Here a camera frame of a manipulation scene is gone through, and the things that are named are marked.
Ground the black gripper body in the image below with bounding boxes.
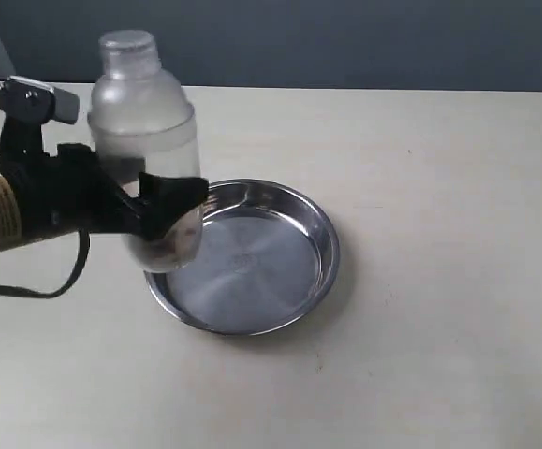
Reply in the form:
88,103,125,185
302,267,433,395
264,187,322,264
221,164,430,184
15,143,145,239

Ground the clear plastic shaker bottle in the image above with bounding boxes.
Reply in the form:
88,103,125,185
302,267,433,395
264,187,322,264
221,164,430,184
88,30,202,273

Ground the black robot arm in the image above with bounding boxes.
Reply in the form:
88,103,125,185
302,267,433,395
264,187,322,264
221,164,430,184
0,144,209,252

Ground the round steel tray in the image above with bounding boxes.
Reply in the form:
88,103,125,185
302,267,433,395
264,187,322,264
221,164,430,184
145,179,341,336

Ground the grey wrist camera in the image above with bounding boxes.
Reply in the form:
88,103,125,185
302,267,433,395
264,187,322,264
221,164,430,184
0,76,80,125

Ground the black cable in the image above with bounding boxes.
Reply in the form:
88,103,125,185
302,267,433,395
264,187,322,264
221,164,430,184
0,156,92,299

